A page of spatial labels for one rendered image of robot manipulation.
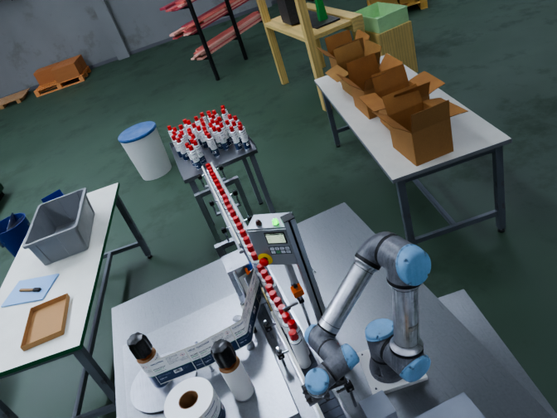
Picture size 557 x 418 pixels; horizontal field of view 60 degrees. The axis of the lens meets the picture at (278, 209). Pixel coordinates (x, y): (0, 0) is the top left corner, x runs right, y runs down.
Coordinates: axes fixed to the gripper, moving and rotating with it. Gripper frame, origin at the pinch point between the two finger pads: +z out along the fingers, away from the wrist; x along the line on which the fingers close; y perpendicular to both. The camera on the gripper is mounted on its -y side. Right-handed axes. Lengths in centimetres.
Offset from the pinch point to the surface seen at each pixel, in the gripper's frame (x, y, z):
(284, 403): -3.4, 15.2, 8.3
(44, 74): -1003, 247, 646
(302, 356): -16.1, 1.1, 6.1
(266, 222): -61, -7, -27
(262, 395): -10.6, 22.2, 12.4
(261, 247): -55, -1, -20
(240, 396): -13.3, 30.1, 10.0
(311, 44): -371, -172, 223
